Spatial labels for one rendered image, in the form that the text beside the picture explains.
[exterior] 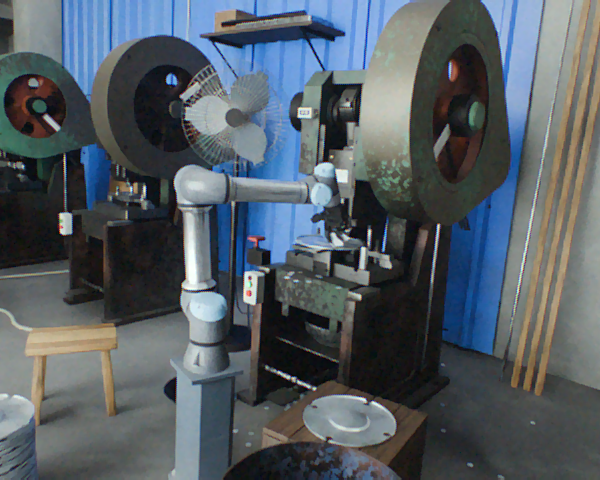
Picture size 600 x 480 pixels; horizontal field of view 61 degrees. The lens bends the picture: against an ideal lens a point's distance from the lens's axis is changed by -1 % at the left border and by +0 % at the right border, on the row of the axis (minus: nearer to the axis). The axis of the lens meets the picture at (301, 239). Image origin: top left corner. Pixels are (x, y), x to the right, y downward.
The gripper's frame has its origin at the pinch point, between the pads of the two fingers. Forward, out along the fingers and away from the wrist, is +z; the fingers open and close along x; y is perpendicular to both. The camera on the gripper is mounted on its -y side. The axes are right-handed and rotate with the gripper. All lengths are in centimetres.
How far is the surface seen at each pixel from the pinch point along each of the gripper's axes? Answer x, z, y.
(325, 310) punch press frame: -12.9, 23.6, -1.2
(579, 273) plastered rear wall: 114, 74, 69
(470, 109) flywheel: 38, -43, 42
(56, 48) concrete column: 185, -53, -500
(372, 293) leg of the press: -4.3, 15.8, 17.1
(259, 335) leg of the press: -25, 39, -32
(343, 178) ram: 23.7, -17.7, -7.8
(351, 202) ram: 19.6, -9.1, -2.8
